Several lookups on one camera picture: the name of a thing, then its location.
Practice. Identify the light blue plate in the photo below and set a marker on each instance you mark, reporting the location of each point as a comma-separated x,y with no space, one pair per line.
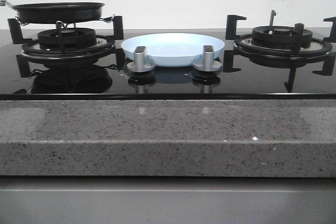
173,49

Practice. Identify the black glass cooktop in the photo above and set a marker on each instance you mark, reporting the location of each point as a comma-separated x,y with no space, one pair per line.
109,79

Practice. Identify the silver stove knob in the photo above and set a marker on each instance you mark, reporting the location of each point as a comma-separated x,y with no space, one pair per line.
207,63
141,63

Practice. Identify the right silver stove knob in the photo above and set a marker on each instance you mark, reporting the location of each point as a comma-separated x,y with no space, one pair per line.
207,63

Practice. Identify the black gas burner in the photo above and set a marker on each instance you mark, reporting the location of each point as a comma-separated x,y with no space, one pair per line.
279,59
64,47

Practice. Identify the black frying pan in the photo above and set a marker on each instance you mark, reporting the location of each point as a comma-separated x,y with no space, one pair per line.
50,13

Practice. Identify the right black gas burner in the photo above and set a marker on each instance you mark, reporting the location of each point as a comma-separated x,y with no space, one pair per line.
279,59

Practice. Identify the left black gas burner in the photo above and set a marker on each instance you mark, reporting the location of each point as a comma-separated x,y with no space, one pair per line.
64,47

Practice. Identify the left silver stove knob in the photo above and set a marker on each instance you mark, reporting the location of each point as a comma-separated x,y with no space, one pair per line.
141,63

